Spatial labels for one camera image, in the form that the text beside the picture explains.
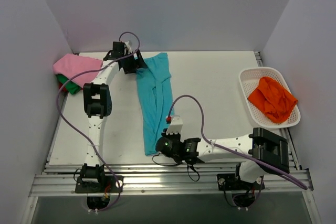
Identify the black thin wire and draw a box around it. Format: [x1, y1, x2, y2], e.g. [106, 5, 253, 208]
[151, 153, 200, 182]

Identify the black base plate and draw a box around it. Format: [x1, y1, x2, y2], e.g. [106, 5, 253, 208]
[216, 174, 265, 191]
[75, 175, 124, 194]

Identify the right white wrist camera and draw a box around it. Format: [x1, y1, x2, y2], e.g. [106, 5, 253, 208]
[166, 115, 183, 135]

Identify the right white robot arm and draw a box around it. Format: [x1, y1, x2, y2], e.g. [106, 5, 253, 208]
[155, 127, 289, 189]

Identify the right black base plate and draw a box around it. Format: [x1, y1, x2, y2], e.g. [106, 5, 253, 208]
[216, 174, 265, 191]

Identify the green folded t-shirt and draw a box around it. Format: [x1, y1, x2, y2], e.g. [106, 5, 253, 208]
[56, 74, 82, 95]

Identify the teal t-shirt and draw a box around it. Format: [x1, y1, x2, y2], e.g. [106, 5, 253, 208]
[136, 52, 173, 156]

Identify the white plastic basket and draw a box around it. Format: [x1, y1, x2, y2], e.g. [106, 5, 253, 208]
[238, 67, 301, 130]

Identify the aluminium rail frame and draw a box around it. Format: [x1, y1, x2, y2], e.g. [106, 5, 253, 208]
[22, 51, 321, 223]

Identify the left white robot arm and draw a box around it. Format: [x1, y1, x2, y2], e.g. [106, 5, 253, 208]
[78, 41, 147, 192]

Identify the pink folded t-shirt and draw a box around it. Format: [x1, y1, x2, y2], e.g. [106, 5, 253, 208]
[53, 54, 102, 87]

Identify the orange t-shirt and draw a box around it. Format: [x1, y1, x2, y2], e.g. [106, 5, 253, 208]
[247, 77, 298, 124]

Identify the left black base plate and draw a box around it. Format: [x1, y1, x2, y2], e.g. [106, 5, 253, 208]
[75, 175, 124, 194]

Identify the red folded t-shirt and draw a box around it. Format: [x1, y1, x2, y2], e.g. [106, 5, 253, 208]
[58, 82, 66, 92]

